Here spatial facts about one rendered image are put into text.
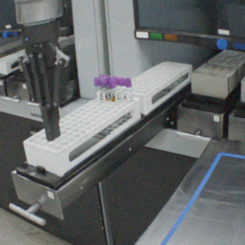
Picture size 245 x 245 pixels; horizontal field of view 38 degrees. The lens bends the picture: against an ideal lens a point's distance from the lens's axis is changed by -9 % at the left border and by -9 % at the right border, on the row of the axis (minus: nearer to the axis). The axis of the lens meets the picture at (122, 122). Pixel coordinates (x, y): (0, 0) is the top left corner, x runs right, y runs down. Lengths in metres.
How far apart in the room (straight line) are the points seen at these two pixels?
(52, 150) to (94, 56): 0.57
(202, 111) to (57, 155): 0.43
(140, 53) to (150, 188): 0.41
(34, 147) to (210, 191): 0.34
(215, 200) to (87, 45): 0.77
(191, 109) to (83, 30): 0.45
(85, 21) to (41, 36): 0.57
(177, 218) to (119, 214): 0.76
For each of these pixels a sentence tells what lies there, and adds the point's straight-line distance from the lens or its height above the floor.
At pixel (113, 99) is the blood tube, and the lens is 0.90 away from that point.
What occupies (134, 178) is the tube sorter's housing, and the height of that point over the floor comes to 0.54.
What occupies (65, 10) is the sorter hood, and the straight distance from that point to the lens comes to 1.25.
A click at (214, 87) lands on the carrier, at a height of 0.85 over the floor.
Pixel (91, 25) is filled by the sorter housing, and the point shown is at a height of 1.00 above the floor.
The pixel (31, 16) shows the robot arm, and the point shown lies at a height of 1.12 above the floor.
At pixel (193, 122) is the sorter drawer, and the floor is 0.77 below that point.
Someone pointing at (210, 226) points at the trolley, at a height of 0.82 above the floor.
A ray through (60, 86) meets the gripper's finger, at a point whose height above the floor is 0.98.
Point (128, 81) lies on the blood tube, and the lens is 0.88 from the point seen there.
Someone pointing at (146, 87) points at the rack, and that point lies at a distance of 0.99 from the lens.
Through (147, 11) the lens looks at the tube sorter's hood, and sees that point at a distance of 1.07.
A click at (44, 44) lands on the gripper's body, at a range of 0.68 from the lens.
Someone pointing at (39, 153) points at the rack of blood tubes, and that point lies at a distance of 0.74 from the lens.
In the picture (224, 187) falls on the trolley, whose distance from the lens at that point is 0.66.
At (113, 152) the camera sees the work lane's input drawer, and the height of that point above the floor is 0.80.
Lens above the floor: 1.19
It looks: 24 degrees down
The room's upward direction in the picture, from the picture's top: 5 degrees counter-clockwise
